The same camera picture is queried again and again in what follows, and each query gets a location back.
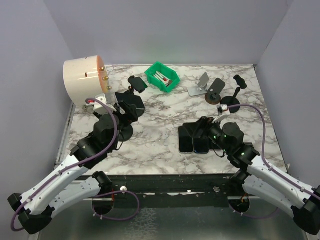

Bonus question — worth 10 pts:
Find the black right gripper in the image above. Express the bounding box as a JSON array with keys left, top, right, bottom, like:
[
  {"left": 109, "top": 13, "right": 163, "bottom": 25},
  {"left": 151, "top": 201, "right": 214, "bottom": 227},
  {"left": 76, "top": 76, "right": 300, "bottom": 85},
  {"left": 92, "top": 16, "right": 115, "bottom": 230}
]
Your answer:
[{"left": 183, "top": 114, "right": 231, "bottom": 154}]

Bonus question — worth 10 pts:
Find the black phone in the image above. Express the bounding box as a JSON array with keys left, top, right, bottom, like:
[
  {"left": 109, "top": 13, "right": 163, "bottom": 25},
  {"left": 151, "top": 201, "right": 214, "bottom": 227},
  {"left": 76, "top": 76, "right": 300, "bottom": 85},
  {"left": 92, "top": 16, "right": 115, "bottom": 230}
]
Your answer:
[{"left": 193, "top": 137, "right": 209, "bottom": 154}]

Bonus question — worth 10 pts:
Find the black round base phone stand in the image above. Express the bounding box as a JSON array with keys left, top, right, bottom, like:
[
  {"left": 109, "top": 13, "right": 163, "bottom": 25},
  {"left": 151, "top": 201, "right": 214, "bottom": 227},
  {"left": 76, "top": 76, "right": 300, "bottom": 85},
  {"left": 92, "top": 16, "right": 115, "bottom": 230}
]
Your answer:
[{"left": 220, "top": 74, "right": 248, "bottom": 106}]

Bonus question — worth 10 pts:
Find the purple case phone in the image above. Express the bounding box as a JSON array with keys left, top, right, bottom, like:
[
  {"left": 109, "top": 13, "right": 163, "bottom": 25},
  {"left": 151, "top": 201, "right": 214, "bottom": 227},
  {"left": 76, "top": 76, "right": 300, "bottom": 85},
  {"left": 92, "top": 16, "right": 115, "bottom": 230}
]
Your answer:
[{"left": 208, "top": 139, "right": 222, "bottom": 151}]

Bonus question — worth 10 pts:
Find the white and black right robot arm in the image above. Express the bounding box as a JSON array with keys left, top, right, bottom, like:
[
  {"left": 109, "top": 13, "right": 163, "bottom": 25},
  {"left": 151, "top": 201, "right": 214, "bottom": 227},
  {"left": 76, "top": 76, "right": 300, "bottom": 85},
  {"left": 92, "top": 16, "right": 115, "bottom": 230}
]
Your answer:
[{"left": 183, "top": 117, "right": 320, "bottom": 236}]

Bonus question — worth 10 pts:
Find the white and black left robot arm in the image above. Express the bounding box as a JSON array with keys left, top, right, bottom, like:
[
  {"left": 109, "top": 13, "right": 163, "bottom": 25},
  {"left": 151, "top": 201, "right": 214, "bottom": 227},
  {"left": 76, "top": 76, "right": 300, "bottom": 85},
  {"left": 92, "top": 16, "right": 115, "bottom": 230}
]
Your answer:
[{"left": 7, "top": 98, "right": 139, "bottom": 235}]

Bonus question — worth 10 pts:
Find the phone on front stand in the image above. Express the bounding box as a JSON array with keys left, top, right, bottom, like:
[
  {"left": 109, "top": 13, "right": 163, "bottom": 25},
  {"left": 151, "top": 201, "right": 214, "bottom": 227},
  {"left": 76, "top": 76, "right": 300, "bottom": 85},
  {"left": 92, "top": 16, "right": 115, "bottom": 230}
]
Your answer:
[{"left": 115, "top": 92, "right": 145, "bottom": 118}]

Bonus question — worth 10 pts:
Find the black front phone stand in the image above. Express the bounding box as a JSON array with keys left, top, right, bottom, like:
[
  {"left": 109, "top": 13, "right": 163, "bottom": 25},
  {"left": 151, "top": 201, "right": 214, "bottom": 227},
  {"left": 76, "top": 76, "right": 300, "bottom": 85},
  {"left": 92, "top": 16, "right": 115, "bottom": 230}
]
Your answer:
[{"left": 118, "top": 123, "right": 134, "bottom": 142}]

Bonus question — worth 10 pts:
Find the black clamp phone stand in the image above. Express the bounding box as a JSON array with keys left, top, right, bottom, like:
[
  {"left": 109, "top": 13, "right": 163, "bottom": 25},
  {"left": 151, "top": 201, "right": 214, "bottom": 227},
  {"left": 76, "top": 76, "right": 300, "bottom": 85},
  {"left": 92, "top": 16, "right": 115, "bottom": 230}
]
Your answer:
[{"left": 128, "top": 75, "right": 148, "bottom": 94}]

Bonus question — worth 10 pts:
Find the brown base phone stand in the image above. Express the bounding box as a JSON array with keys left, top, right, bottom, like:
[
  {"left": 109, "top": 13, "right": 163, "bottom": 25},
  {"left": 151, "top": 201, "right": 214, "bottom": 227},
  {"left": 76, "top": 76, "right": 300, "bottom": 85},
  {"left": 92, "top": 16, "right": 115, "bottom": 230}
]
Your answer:
[{"left": 205, "top": 78, "right": 226, "bottom": 105}]

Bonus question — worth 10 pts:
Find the silver folding phone stand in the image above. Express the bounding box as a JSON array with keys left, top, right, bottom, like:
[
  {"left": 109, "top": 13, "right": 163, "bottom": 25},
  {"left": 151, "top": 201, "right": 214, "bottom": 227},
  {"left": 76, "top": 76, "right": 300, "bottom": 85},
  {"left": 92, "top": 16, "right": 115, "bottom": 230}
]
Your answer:
[{"left": 187, "top": 72, "right": 210, "bottom": 97}]

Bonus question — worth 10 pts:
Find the green plastic bin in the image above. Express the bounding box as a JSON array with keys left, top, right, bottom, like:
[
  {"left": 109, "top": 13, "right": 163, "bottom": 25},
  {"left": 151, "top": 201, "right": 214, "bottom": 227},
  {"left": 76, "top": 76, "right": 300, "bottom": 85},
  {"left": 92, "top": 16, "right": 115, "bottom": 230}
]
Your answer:
[{"left": 144, "top": 61, "right": 180, "bottom": 93}]

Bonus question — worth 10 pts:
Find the white cylindrical drum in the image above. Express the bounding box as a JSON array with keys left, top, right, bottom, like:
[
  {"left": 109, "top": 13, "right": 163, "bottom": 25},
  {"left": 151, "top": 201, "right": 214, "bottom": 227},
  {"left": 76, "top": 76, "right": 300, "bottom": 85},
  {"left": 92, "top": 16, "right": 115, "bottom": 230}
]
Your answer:
[{"left": 62, "top": 55, "right": 111, "bottom": 107}]

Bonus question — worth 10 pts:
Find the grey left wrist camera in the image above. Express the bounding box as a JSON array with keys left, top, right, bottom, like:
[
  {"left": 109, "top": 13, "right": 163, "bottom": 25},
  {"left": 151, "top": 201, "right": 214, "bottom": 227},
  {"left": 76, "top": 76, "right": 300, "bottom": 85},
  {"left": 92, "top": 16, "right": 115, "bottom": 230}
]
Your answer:
[{"left": 93, "top": 93, "right": 116, "bottom": 115}]

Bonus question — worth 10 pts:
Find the black front mounting rail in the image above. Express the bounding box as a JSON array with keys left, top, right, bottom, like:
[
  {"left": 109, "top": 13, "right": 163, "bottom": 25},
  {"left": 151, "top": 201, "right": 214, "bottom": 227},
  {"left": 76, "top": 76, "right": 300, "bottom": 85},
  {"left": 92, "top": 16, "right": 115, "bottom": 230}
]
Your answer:
[{"left": 77, "top": 173, "right": 251, "bottom": 208}]

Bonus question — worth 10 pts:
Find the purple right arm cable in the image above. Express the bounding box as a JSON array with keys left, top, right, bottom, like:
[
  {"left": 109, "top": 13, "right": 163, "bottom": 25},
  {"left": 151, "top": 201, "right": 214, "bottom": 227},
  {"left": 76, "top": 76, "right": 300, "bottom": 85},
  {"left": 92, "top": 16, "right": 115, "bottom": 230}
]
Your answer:
[{"left": 226, "top": 104, "right": 320, "bottom": 198}]

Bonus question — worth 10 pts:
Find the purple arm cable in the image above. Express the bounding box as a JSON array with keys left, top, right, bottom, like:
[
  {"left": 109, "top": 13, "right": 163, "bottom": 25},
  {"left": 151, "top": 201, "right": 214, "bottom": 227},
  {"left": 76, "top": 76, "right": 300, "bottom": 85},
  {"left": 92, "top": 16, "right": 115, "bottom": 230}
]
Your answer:
[
  {"left": 10, "top": 97, "right": 119, "bottom": 232},
  {"left": 226, "top": 104, "right": 320, "bottom": 198}
]

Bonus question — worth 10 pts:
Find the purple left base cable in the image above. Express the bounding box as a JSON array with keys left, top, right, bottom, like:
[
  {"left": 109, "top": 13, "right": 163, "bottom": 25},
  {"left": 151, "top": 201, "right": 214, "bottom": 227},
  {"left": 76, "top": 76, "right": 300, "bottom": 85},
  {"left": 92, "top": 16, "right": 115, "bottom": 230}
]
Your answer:
[{"left": 91, "top": 190, "right": 141, "bottom": 222}]

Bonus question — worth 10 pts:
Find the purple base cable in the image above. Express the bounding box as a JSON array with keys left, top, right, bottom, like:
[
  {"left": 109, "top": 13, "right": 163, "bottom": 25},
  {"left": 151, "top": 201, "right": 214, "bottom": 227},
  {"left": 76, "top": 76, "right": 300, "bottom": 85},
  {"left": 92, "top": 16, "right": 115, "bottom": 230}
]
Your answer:
[
  {"left": 91, "top": 190, "right": 141, "bottom": 222},
  {"left": 228, "top": 197, "right": 280, "bottom": 220}
]

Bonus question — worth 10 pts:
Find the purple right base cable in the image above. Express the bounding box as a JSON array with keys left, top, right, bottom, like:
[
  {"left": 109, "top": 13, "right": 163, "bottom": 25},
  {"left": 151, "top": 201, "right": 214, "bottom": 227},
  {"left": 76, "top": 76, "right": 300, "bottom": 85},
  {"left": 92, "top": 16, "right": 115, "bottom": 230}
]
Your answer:
[{"left": 228, "top": 197, "right": 280, "bottom": 220}]

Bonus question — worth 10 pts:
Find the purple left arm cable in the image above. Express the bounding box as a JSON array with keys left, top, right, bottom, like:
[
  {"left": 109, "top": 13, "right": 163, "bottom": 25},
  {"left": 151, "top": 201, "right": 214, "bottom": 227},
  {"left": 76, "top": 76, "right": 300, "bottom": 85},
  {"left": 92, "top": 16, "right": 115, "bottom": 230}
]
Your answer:
[{"left": 10, "top": 97, "right": 119, "bottom": 232}]

